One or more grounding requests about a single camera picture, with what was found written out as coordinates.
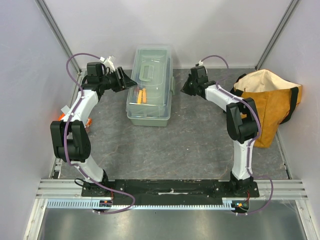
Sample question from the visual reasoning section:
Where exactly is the yellow handle screwdriver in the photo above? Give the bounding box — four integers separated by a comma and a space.
137, 90, 143, 104
142, 88, 147, 104

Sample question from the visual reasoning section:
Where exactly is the blue grey cable duct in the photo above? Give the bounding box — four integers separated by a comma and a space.
46, 199, 235, 211

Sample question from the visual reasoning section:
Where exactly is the orange screw box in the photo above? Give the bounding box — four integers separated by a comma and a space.
58, 113, 93, 133

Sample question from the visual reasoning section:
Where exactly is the green translucent tool box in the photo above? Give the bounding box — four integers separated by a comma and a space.
126, 45, 175, 127

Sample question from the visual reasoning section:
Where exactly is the mustard canvas tote bag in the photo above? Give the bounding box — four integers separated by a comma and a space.
230, 69, 303, 148

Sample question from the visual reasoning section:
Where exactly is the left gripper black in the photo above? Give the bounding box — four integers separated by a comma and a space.
101, 68, 138, 94

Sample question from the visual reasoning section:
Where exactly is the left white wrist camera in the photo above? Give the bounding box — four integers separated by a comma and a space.
99, 55, 116, 73

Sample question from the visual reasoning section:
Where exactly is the clear plastic screw box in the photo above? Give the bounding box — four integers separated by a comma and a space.
61, 105, 70, 115

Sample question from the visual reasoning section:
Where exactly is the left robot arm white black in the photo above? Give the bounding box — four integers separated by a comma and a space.
50, 61, 138, 197

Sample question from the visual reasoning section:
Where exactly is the aluminium rail frame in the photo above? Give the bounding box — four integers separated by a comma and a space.
23, 178, 313, 240

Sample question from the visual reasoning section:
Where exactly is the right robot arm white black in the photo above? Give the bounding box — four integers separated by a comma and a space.
181, 65, 261, 197

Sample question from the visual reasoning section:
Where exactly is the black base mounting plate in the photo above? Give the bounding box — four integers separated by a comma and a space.
81, 179, 260, 204

